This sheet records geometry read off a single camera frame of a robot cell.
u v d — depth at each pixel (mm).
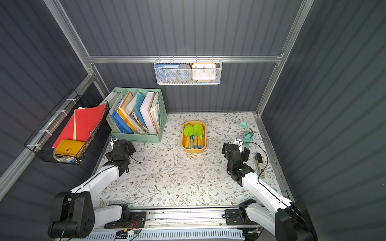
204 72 885
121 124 940
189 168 912
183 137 996
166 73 838
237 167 629
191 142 984
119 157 672
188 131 1047
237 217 731
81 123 746
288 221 399
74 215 408
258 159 903
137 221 727
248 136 952
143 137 1001
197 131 1051
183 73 905
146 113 888
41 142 608
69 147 643
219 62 889
